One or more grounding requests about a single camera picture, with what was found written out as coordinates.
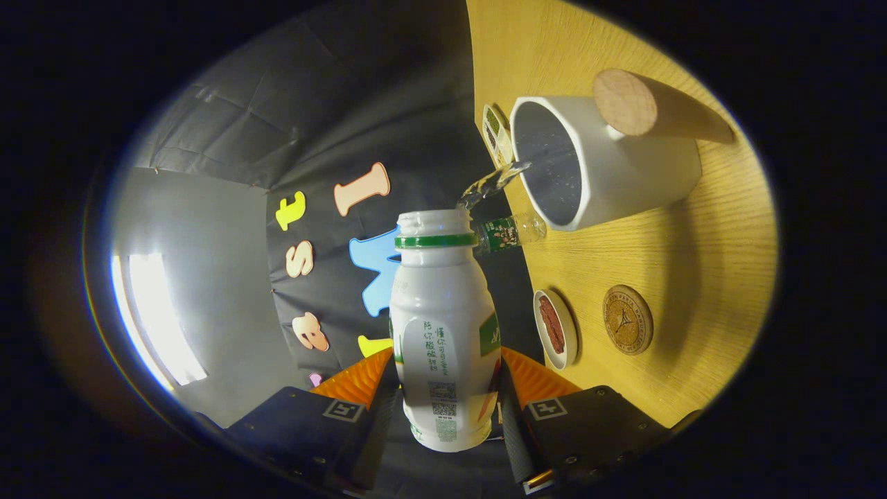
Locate black backdrop cloth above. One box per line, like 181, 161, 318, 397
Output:
132, 0, 548, 499

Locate round cork coaster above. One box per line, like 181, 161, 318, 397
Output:
601, 285, 654, 356

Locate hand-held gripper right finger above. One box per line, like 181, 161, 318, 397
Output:
498, 347, 671, 494

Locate red meat slices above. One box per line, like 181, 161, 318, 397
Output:
539, 297, 565, 354

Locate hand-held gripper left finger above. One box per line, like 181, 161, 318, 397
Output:
222, 347, 404, 494

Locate round white plate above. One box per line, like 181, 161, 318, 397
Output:
532, 289, 579, 370

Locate clear plastic water bottle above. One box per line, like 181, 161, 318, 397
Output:
475, 211, 548, 254

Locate wooden table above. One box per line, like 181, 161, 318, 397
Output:
466, 0, 778, 429

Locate white cup wooden handle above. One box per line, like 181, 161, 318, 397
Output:
509, 68, 735, 231

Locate ceiling light panel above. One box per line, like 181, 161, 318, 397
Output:
111, 253, 209, 392

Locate white juice bottle green label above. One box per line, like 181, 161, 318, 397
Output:
388, 209, 501, 453

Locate white divided tray of beans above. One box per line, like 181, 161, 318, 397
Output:
482, 104, 515, 169

